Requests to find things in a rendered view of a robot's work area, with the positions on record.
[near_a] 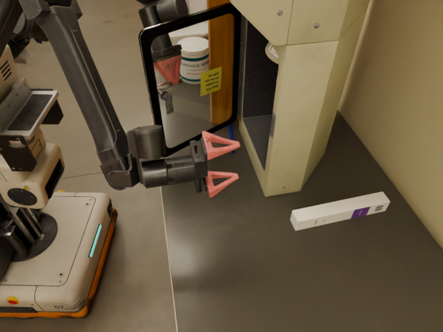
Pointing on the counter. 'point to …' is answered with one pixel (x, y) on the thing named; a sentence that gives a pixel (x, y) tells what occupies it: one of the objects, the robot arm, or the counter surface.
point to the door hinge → (241, 65)
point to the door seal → (179, 27)
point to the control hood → (267, 17)
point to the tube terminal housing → (307, 89)
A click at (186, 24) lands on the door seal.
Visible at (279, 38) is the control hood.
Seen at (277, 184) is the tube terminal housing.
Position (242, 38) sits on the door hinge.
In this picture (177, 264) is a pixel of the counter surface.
